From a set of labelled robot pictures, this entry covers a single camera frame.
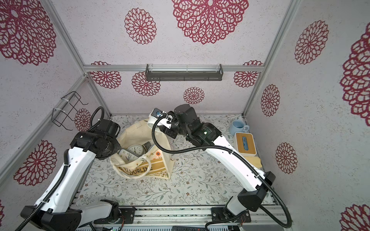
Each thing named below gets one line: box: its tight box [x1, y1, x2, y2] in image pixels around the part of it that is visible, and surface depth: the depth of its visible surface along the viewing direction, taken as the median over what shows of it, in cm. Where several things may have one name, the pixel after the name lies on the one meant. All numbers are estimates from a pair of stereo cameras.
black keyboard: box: [171, 226, 210, 231], surface depth 70 cm
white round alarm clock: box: [125, 143, 147, 158], surface depth 93 cm
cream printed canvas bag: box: [110, 119, 175, 180], surface depth 79 cm
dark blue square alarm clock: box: [117, 148, 140, 163], surface depth 85 cm
